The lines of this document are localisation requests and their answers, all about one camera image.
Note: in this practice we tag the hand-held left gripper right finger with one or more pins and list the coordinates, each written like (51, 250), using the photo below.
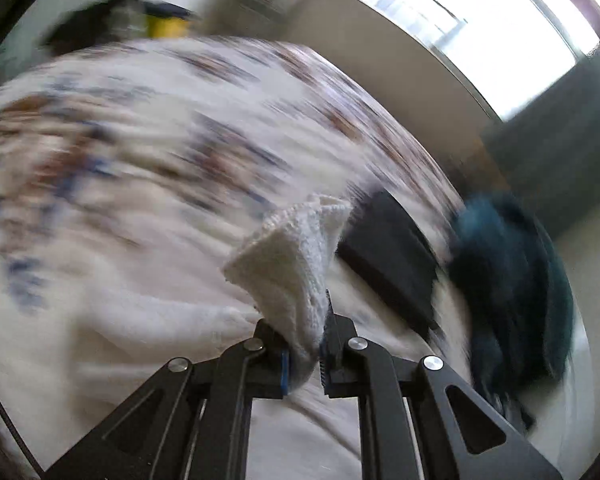
(326, 360)

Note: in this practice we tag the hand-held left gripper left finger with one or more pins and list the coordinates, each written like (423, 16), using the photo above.
(283, 366)

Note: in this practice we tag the white knitted small cloth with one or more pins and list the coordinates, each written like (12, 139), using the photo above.
(285, 270)

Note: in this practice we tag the folded black cloth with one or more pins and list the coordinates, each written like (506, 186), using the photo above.
(387, 255)

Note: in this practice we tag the teal fuzzy cloth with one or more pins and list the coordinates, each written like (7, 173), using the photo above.
(510, 300)

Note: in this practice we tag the floral printed bed sheet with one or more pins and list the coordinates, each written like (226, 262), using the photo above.
(145, 200)

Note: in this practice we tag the yellow container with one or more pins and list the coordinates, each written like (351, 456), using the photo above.
(166, 21)

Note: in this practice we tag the bright window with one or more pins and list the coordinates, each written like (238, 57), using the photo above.
(470, 25)

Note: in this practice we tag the dark bag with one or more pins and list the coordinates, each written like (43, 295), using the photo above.
(92, 22)

